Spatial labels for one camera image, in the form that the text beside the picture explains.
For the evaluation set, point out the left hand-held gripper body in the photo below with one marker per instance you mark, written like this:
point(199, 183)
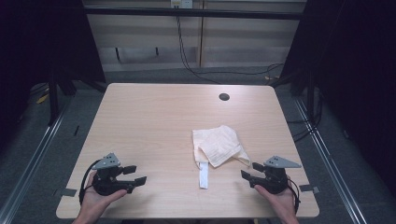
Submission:
point(107, 183)

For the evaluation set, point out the metal floor rail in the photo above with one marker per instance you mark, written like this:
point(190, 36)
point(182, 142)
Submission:
point(34, 158)
point(330, 155)

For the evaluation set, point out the black curtain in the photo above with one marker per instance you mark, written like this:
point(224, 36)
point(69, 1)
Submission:
point(351, 62)
point(40, 40)

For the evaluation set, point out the black horizontal bar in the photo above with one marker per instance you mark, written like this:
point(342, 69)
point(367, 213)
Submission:
point(193, 13)

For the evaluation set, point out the round black table grommet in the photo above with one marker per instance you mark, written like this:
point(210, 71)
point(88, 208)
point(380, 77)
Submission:
point(224, 96)

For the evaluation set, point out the yellow floor item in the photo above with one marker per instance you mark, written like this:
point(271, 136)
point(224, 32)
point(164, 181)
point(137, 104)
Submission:
point(42, 98)

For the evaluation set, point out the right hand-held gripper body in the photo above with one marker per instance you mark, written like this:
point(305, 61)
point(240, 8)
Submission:
point(274, 182)

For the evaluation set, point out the small black floor strip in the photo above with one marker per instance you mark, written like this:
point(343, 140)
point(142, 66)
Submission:
point(76, 130)

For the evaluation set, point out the white wall socket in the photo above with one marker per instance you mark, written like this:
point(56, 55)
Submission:
point(182, 3)

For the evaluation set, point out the cream cloth with flower print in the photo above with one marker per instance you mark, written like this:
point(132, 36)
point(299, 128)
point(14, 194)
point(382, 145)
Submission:
point(218, 144)

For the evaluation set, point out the black metal stand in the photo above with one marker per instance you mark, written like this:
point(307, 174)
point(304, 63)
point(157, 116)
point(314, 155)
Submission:
point(53, 96)

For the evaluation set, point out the person's left hand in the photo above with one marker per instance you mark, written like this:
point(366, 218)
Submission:
point(93, 203)

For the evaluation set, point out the person's right hand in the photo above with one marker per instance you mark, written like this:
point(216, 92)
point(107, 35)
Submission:
point(281, 202)

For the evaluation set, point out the grey tape strip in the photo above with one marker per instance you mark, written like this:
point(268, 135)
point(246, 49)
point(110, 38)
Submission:
point(308, 188)
point(68, 192)

